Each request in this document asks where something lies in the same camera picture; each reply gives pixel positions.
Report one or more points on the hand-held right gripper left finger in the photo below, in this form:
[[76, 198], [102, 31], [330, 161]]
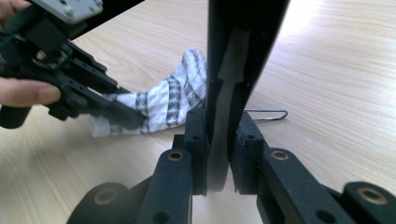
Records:
[[174, 183]]

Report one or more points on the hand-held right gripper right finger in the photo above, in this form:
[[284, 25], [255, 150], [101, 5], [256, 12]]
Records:
[[280, 186]]

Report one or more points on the white patterned cloth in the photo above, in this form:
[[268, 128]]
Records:
[[162, 99]]

